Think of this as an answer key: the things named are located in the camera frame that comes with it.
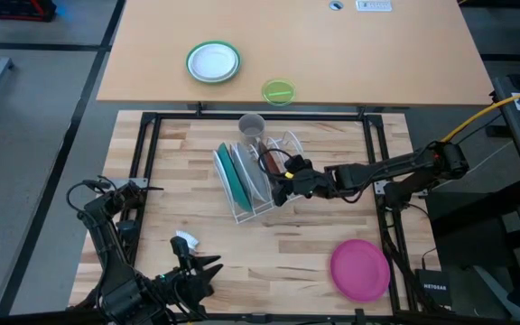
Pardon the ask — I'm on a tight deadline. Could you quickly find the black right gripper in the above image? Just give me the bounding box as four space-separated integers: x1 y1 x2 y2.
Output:
268 155 338 208

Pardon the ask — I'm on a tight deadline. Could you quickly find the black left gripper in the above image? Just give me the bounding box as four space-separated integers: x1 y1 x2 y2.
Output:
153 237 225 312

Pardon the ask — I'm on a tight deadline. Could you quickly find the small red patterned dish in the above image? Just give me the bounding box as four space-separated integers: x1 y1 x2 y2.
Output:
256 140 283 184

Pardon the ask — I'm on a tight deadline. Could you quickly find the white round plate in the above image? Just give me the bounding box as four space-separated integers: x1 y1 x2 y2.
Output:
230 142 273 203

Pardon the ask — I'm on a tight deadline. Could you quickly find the teal round plate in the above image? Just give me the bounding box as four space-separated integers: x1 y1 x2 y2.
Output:
217 142 255 213

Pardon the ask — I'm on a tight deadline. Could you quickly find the white dish brush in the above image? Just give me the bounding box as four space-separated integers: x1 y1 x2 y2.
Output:
174 229 200 252

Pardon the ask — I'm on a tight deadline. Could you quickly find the grey floral print mug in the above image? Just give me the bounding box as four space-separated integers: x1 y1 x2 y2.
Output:
237 113 267 146

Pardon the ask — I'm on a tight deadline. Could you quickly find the green transparent round lid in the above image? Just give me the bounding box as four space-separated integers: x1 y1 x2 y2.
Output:
261 78 297 107

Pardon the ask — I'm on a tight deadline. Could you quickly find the pink round plate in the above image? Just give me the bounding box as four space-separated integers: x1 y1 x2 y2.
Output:
330 238 392 302

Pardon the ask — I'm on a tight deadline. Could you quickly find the green rimmed plate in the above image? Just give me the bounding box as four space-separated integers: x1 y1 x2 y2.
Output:
185 40 242 85

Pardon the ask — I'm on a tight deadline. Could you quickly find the white paper plate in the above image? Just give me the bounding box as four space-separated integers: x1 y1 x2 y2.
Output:
188 42 239 82

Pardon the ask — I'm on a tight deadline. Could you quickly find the beige wooden desk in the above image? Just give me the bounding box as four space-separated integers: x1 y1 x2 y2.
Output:
96 0 495 108

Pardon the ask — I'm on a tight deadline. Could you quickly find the black Netgear network box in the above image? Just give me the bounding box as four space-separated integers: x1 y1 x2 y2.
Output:
415 268 453 308

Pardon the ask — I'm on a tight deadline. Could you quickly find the white power strip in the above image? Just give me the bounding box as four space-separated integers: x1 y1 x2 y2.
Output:
355 0 394 13

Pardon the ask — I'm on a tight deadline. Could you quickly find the red and black toolbox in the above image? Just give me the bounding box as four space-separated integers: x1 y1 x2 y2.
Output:
0 0 58 23

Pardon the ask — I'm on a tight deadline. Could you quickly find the white wire dish rack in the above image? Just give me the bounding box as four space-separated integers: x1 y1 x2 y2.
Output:
212 130 315 225

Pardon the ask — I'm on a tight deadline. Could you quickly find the black metal table frame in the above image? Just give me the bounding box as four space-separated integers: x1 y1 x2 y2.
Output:
126 110 417 317

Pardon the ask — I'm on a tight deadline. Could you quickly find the thick yellow cable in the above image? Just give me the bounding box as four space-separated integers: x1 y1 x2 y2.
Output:
440 82 520 144

